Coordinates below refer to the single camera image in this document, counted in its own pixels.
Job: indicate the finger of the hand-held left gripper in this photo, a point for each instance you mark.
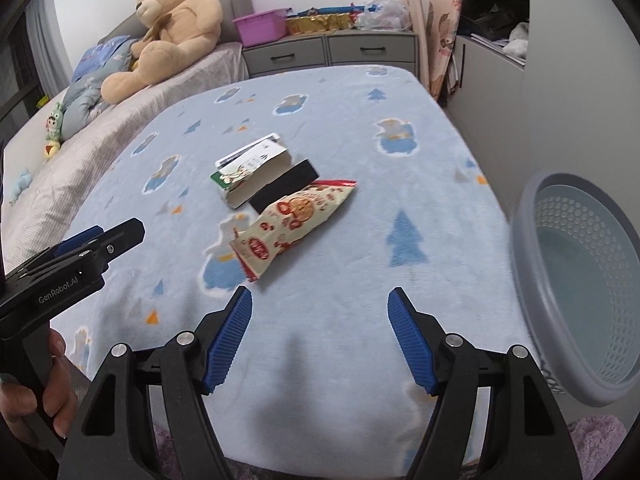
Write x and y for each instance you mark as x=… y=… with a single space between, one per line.
x=125 y=235
x=80 y=237

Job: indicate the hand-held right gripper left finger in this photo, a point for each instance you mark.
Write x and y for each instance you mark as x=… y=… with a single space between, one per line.
x=225 y=345

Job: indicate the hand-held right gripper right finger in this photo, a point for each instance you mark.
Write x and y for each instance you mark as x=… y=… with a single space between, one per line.
x=412 y=345

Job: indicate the white and green carton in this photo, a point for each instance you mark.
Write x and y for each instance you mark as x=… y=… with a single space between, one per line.
x=250 y=180

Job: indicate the red and cream snack packet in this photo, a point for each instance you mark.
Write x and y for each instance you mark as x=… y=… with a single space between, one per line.
x=295 y=215

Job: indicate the black box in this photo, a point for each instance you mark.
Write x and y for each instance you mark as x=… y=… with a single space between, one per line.
x=285 y=185

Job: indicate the grey perforated plastic basket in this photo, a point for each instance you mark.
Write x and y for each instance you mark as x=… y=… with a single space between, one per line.
x=575 y=285

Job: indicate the person's left hand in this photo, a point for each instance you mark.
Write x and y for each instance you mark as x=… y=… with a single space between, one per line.
x=57 y=390

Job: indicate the small blue plush toy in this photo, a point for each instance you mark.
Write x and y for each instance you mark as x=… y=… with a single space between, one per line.
x=21 y=185

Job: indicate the beige bed cover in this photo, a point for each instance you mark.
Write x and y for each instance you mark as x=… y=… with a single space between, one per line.
x=100 y=125

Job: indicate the small green doll toy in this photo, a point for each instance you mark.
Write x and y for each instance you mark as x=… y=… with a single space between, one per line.
x=54 y=125

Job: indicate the blue patterned quilt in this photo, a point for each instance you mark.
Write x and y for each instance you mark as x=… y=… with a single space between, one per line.
x=85 y=90

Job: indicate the grey curtain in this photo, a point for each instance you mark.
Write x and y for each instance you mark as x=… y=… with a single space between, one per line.
x=47 y=45

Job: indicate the tan teddy bear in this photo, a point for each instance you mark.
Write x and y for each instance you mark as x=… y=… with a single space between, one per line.
x=185 y=25

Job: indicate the light blue printed blanket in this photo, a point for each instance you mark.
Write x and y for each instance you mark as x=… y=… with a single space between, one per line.
x=350 y=125

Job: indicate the purple plastic bin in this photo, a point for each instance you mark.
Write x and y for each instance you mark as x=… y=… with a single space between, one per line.
x=260 y=27

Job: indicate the gold gift box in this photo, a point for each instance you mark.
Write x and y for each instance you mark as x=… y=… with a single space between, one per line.
x=320 y=24

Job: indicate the grey drawer nightstand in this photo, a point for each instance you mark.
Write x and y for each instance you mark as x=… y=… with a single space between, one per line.
x=370 y=50

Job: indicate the colourful wrapped long box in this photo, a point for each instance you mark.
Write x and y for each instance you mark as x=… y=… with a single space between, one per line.
x=325 y=10

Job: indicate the white cloth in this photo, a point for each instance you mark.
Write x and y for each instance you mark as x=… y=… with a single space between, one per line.
x=517 y=40

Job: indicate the dark clothes pile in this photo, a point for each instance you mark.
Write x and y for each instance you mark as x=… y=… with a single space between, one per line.
x=490 y=22

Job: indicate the clear plastic bag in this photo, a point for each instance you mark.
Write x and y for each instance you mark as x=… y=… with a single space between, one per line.
x=385 y=12

